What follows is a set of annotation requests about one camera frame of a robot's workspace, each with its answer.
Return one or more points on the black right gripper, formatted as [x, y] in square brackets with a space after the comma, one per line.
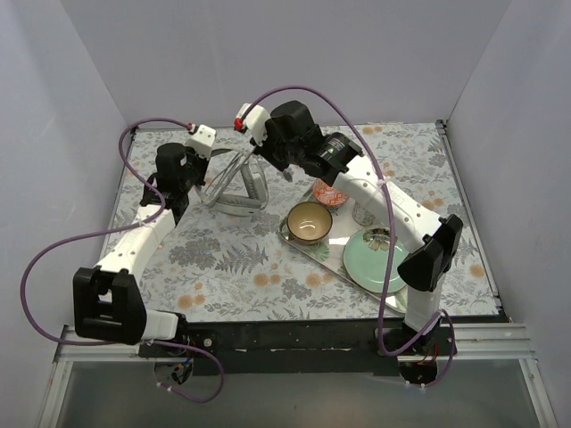
[277, 149]

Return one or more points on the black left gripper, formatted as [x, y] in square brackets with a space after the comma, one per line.
[194, 165]

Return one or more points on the white over-ear headphones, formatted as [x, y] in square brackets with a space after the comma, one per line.
[240, 189]

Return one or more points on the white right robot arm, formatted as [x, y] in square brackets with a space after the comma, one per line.
[430, 240]

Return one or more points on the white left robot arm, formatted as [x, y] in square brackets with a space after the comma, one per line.
[107, 301]

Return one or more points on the red patterned small bowl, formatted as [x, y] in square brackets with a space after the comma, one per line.
[328, 195]

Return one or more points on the beige ceramic bowl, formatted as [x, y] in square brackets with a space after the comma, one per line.
[309, 222]

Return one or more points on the floral metal tray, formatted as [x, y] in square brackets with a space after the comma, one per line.
[338, 235]

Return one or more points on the floral table mat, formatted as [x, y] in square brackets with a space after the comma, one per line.
[214, 267]

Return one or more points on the orange small cup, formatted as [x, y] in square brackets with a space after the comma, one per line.
[362, 216]

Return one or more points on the green ceramic plate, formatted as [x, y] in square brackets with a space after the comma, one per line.
[365, 258]

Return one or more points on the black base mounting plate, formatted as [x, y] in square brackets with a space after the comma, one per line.
[286, 362]

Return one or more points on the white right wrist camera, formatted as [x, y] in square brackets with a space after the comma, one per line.
[252, 119]

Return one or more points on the aluminium frame rail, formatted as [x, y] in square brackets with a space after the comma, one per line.
[471, 341]

